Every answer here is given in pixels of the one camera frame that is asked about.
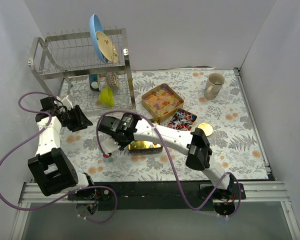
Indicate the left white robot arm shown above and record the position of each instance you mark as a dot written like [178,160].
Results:
[50,167]

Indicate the cream floral plate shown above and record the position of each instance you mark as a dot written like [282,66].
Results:
[107,47]

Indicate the gold tin of gummy candies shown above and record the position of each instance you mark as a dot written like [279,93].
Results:
[162,102]

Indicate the gold tin of star candies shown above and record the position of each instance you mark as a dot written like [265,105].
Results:
[144,148]

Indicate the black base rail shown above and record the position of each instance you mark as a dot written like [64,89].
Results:
[151,195]

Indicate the gold tin of lollipops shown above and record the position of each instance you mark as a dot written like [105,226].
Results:
[182,120]

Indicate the blue plate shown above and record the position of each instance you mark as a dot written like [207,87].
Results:
[94,27]

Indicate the lime green bowl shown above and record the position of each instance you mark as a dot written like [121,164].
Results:
[106,97]

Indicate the aluminium frame rail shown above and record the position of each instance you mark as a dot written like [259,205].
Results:
[255,191]

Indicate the gold round jar lid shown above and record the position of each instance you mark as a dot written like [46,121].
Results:
[206,127]

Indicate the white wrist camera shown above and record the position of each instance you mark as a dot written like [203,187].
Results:
[65,101]
[109,146]

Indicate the clear round candy jar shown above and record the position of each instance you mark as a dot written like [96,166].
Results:
[108,158]

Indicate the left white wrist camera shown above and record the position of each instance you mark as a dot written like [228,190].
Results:
[65,101]

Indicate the beige ceramic mug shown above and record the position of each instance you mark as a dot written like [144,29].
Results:
[214,84]

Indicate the steel dish rack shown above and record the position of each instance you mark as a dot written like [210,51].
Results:
[71,58]

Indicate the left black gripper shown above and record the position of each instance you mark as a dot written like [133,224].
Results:
[76,118]

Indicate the floral table mat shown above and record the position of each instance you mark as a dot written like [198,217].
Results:
[234,142]

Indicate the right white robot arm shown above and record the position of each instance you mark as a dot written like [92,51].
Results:
[193,144]

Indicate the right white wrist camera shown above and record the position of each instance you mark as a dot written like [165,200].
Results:
[109,146]

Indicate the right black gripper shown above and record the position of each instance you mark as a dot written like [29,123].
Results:
[118,139]

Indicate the blue white mug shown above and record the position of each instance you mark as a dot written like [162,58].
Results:
[94,82]

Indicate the patterned ceramic cup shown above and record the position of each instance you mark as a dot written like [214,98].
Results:
[112,80]

